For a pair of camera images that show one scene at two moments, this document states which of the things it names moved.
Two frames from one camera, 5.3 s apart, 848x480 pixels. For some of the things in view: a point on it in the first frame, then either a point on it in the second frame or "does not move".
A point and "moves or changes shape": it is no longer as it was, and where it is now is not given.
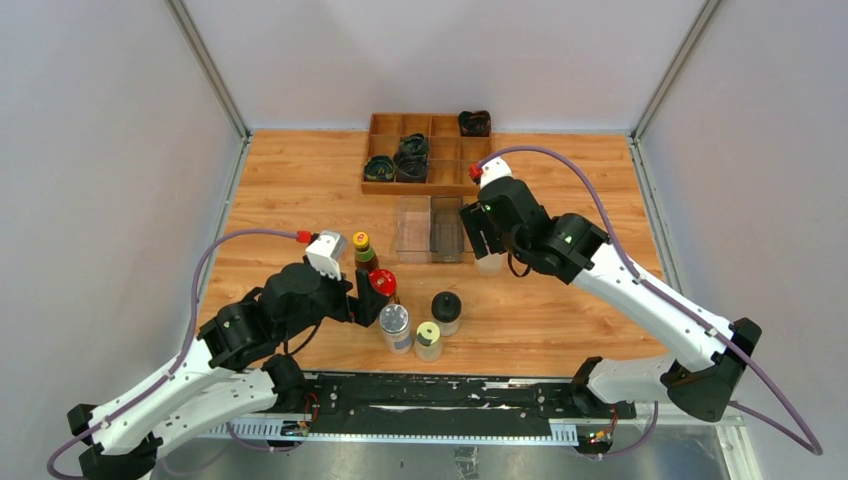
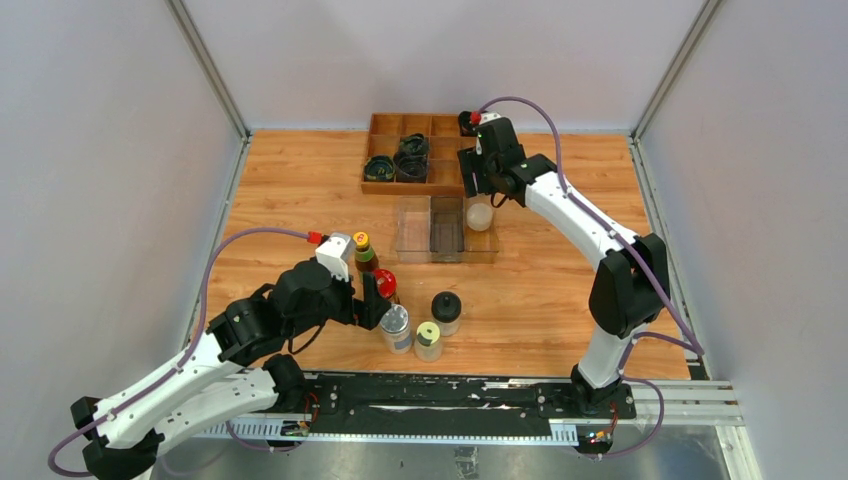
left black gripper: [368, 304] does not move
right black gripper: [476, 220] -> [472, 162]
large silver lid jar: [493, 265] moves or changes shape
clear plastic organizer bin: [430, 229] does not move
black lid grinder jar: [446, 309] does not move
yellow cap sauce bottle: [365, 257] does not move
